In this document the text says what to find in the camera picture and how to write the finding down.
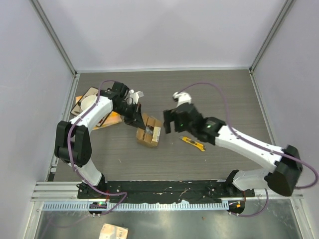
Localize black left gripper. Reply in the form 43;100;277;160
114;102;146;130

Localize clear box contents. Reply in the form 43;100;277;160
145;125;154;135

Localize brown cardboard express box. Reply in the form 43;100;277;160
136;113;162;148

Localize yellow utility knife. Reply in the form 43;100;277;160
179;136;206;152

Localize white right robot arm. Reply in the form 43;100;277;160
163;103;303;197

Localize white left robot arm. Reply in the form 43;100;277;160
54;81;146;199

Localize orange checkered cloth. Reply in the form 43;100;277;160
75;96;122;130

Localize white floral bowl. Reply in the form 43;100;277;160
80;95;97;111

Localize floral square plate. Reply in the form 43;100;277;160
70;87;98;116

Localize pink paper packet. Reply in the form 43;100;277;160
99;224;129;239

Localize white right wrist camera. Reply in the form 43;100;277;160
172;92;192;107

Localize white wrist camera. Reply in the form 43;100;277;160
172;92;192;107
128;89;144;105

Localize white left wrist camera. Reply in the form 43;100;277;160
128;89;144;105

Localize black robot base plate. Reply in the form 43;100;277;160
77;180;255;204

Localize aluminium frame rail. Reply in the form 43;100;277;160
31;181;304;201

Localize white slotted cable duct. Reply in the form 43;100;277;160
42;200;229;212

